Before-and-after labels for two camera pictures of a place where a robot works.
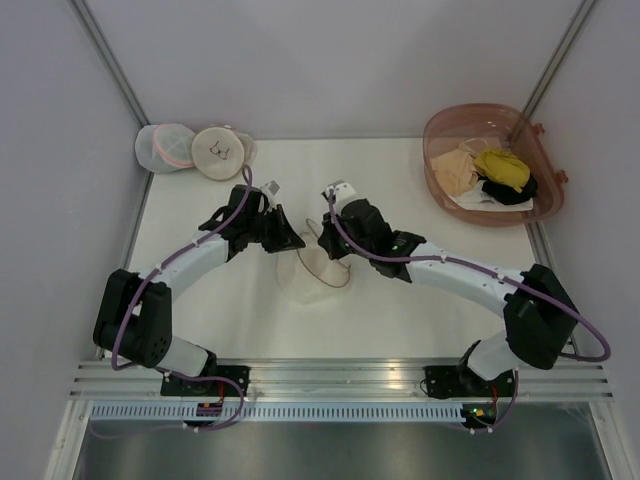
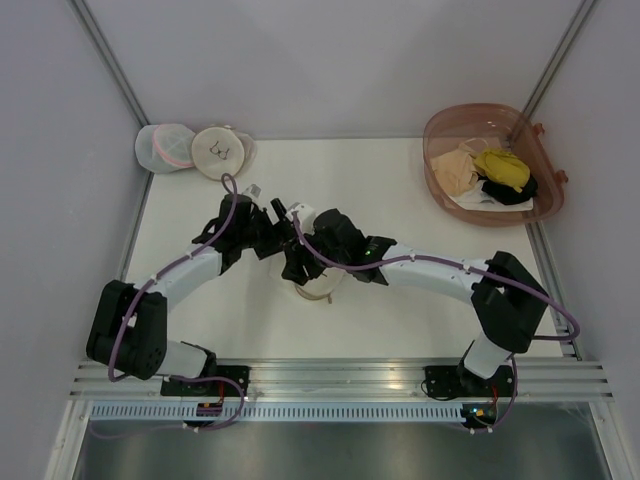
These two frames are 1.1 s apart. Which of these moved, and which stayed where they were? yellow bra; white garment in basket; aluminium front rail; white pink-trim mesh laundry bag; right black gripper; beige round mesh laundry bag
Moved: right black gripper; beige round mesh laundry bag
Stayed: aluminium front rail; white pink-trim mesh laundry bag; yellow bra; white garment in basket
